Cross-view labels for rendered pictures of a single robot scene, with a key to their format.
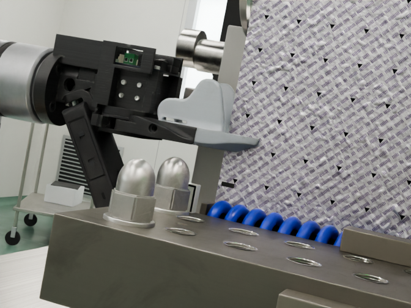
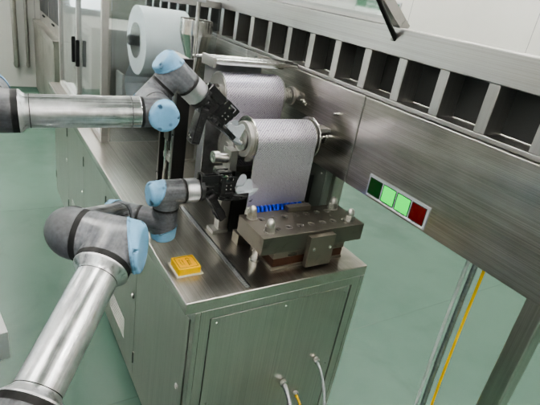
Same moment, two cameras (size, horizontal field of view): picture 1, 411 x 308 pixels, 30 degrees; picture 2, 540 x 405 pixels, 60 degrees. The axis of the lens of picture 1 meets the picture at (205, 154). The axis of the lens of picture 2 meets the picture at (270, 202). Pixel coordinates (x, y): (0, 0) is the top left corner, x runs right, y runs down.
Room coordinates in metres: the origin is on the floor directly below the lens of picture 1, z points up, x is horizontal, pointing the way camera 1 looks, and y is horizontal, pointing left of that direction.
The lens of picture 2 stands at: (-0.20, 1.06, 1.69)
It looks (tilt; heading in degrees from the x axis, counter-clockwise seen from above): 24 degrees down; 306
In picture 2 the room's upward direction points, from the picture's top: 10 degrees clockwise
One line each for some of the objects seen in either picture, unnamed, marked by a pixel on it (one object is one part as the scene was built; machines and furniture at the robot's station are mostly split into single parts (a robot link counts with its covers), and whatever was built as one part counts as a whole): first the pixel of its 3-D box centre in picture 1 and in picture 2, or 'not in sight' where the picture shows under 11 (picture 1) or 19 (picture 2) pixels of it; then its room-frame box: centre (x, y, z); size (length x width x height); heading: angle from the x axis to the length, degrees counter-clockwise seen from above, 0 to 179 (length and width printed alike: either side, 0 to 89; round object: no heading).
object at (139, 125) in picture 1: (153, 127); (235, 194); (0.69, 0.05, 1.09); 0.09 x 0.05 x 0.02; 70
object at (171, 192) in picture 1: (172, 184); (252, 211); (0.63, 0.02, 1.05); 0.04 x 0.04 x 0.04
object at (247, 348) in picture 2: not in sight; (153, 223); (1.62, -0.38, 0.43); 2.52 x 0.64 x 0.86; 161
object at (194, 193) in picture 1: (183, 196); not in sight; (0.65, 0.01, 1.04); 0.02 x 0.01 x 0.02; 71
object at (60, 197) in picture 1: (66, 172); not in sight; (5.50, 0.96, 0.51); 0.91 x 0.58 x 1.02; 5
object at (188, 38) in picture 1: (191, 48); (215, 157); (0.80, 0.03, 1.18); 0.04 x 0.02 x 0.04; 161
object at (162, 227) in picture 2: not in sight; (158, 221); (0.79, 0.26, 1.01); 0.11 x 0.08 x 0.11; 33
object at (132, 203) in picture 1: (134, 190); (270, 225); (0.53, 0.04, 1.05); 0.04 x 0.04 x 0.04
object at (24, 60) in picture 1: (37, 84); (190, 190); (0.75, 0.17, 1.11); 0.08 x 0.05 x 0.08; 161
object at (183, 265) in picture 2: not in sight; (186, 265); (0.67, 0.24, 0.91); 0.07 x 0.07 x 0.02; 71
